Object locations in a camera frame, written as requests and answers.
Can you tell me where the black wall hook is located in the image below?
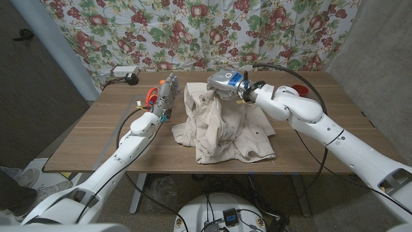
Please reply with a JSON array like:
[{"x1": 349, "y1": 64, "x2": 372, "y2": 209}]
[{"x1": 12, "y1": 28, "x2": 35, "y2": 42}]

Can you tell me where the black box on torso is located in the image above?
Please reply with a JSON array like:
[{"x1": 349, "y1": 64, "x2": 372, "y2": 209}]
[{"x1": 223, "y1": 208, "x2": 239, "y2": 227}]

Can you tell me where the beige button jacket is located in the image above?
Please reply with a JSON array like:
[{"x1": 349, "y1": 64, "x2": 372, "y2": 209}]
[{"x1": 171, "y1": 82, "x2": 277, "y2": 165}]

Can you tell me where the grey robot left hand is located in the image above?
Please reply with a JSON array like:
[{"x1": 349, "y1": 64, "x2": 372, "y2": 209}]
[{"x1": 152, "y1": 73, "x2": 182, "y2": 121}]

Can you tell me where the white power strip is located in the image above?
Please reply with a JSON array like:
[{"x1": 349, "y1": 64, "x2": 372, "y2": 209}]
[{"x1": 112, "y1": 66, "x2": 140, "y2": 77}]

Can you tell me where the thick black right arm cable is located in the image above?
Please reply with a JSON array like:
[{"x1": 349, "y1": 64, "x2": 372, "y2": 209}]
[{"x1": 252, "y1": 63, "x2": 329, "y2": 194}]

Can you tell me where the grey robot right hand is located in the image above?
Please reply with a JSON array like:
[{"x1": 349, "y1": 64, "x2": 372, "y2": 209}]
[{"x1": 207, "y1": 68, "x2": 251, "y2": 101}]

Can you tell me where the person in dark trousers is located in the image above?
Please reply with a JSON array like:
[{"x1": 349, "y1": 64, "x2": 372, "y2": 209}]
[{"x1": 0, "y1": 172, "x2": 37, "y2": 216}]

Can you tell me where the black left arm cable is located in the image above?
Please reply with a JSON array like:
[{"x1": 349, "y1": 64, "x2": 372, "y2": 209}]
[{"x1": 75, "y1": 108, "x2": 189, "y2": 232}]

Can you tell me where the red cup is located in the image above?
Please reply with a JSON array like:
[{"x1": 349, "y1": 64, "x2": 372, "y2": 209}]
[{"x1": 291, "y1": 84, "x2": 310, "y2": 97}]

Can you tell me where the pale round pillar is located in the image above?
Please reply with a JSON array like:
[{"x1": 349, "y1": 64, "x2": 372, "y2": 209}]
[{"x1": 9, "y1": 0, "x2": 100, "y2": 101}]

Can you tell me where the black plug adapter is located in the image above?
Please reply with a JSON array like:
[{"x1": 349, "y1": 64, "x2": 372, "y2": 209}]
[{"x1": 124, "y1": 73, "x2": 140, "y2": 86}]

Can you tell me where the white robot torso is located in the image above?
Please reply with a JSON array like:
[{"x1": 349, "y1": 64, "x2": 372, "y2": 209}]
[{"x1": 173, "y1": 192, "x2": 267, "y2": 232}]

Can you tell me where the grey table leg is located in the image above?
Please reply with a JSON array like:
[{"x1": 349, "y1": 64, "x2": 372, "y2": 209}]
[{"x1": 291, "y1": 173, "x2": 312, "y2": 218}]

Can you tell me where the white table leg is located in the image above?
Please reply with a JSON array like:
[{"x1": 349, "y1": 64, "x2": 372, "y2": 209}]
[{"x1": 129, "y1": 173, "x2": 148, "y2": 215}]

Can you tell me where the orange plastic ring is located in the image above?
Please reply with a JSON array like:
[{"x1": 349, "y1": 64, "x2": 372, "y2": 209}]
[{"x1": 144, "y1": 86, "x2": 160, "y2": 110}]

